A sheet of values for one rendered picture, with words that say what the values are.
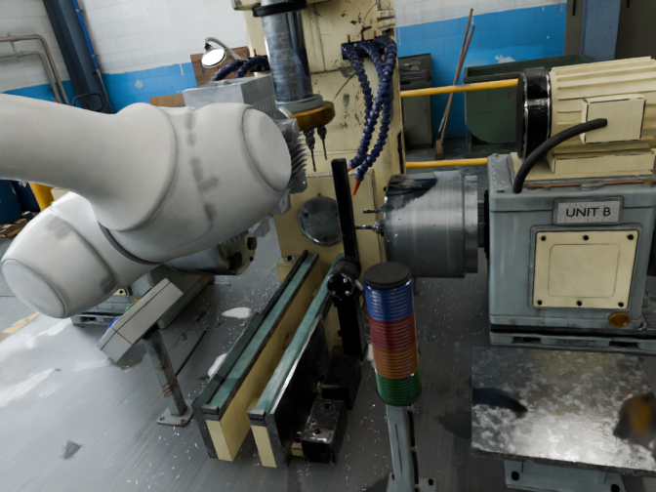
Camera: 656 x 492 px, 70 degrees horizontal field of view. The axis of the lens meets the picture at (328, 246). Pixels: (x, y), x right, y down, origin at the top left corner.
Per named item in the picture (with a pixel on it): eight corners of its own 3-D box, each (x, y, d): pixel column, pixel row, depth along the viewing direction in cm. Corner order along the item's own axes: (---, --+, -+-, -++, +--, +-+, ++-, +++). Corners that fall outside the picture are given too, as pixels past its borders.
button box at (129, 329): (169, 310, 99) (149, 294, 99) (184, 293, 96) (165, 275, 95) (115, 364, 85) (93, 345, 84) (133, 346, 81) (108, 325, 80)
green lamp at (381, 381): (381, 373, 68) (378, 348, 66) (423, 376, 67) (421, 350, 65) (374, 403, 63) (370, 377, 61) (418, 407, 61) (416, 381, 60)
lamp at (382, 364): (378, 348, 66) (375, 322, 65) (421, 350, 65) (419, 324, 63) (370, 377, 61) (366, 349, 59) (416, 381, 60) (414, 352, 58)
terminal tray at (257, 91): (225, 122, 84) (217, 80, 82) (280, 117, 81) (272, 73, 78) (191, 138, 74) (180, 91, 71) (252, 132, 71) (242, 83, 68)
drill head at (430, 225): (373, 249, 132) (363, 163, 121) (530, 247, 119) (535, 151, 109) (353, 296, 110) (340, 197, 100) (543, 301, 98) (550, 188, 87)
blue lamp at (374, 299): (371, 295, 63) (368, 266, 61) (417, 296, 61) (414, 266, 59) (362, 321, 58) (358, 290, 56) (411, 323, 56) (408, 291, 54)
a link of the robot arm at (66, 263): (134, 260, 58) (208, 225, 52) (41, 348, 46) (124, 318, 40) (73, 188, 54) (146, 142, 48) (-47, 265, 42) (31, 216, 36)
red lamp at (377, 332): (375, 322, 65) (371, 295, 63) (419, 324, 63) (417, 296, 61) (366, 349, 59) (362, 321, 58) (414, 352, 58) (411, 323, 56)
